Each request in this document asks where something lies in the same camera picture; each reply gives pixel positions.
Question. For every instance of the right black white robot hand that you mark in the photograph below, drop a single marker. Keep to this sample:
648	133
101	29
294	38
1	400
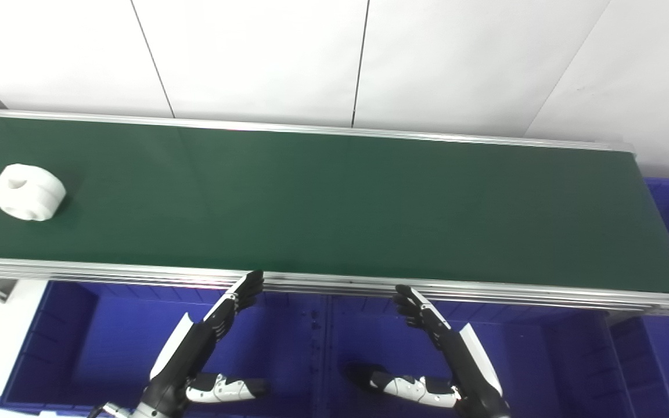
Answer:
465	366

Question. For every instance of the white round plastic part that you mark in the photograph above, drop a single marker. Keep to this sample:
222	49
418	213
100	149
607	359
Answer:
27	193

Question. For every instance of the green conveyor belt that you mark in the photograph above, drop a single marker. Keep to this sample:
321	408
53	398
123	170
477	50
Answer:
334	203
485	293

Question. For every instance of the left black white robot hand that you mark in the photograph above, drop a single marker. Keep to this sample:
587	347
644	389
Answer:
186	351

